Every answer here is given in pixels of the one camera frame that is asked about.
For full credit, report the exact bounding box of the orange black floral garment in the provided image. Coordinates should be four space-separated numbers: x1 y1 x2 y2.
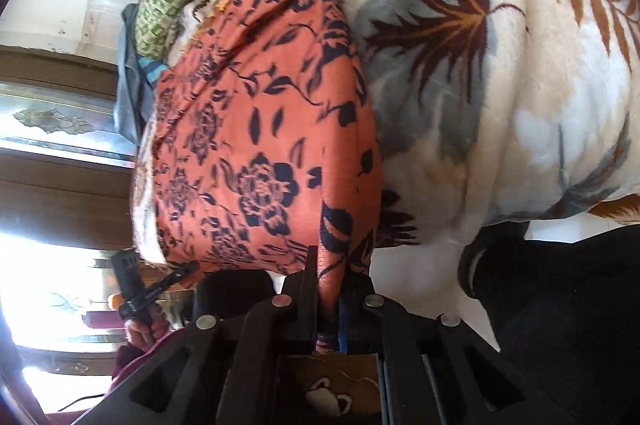
130 0 385 354

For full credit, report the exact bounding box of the maroon sleeve forearm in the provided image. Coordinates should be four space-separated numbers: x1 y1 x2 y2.
107 329 186 393

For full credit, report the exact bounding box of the person's left hand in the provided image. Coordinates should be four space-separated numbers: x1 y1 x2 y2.
125 304 170 351

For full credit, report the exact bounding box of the brown bear slipper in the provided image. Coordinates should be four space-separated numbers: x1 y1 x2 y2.
284 353 381 419

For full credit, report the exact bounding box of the stained glass wooden cabinet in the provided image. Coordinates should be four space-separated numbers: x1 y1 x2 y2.
1 46 136 251

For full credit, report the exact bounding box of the blue grey cloth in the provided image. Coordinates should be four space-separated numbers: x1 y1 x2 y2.
113 3 155 146

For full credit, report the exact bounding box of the turquoise navy striped cloth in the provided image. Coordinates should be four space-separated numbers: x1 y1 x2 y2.
138 56 168 87

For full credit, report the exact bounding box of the cream leaf-print blanket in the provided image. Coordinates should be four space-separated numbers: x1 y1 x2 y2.
130 0 640 321

